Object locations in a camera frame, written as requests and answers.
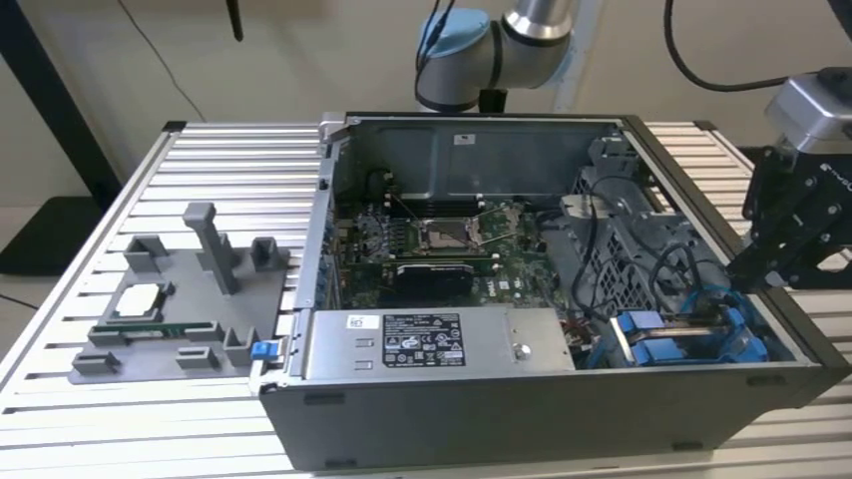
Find blue disk wire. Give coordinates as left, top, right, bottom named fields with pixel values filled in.
left=676, top=284, right=742, bottom=321

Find thick black disk wire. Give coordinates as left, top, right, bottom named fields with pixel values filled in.
left=647, top=242, right=731, bottom=320

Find hard disk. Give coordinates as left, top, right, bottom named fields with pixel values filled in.
left=611, top=304, right=751, bottom=341

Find grey metal disk bay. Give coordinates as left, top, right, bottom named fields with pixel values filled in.
left=539, top=137, right=734, bottom=323

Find empty blue disk carrier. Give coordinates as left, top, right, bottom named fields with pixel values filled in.
left=627, top=331, right=772, bottom=365

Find green motherboard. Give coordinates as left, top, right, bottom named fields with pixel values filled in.
left=330, top=195, right=582, bottom=311

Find CPU socket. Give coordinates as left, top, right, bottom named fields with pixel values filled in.
left=416, top=217, right=492, bottom=254

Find black graphics card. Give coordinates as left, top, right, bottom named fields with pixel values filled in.
left=392, top=261, right=480, bottom=307

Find black PC case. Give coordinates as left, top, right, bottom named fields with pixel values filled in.
left=250, top=110, right=852, bottom=473

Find silver power supply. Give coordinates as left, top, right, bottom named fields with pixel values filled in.
left=302, top=306, right=578, bottom=381

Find black hanging antenna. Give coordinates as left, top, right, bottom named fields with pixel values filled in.
left=224, top=0, right=247, bottom=42

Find grey parts rack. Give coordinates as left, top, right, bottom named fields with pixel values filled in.
left=68, top=201, right=296, bottom=386

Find green RAM stick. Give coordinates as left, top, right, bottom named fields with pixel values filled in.
left=91, top=322, right=223, bottom=337

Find CPU with silver lid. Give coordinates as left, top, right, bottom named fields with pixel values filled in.
left=108, top=283, right=170, bottom=321

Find black stand base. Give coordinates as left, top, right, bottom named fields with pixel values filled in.
left=0, top=196, right=123, bottom=276

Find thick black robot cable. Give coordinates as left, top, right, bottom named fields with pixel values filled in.
left=663, top=0, right=795, bottom=93

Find long thin black wire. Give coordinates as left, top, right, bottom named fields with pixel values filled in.
left=568, top=174, right=668, bottom=320

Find red and black wires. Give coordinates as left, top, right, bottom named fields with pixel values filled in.
left=560, top=318, right=604, bottom=353

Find thin wall cable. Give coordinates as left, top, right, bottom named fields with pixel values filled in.
left=118, top=0, right=210, bottom=122

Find black slanted stand post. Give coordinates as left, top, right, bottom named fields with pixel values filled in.
left=0, top=0, right=127, bottom=207

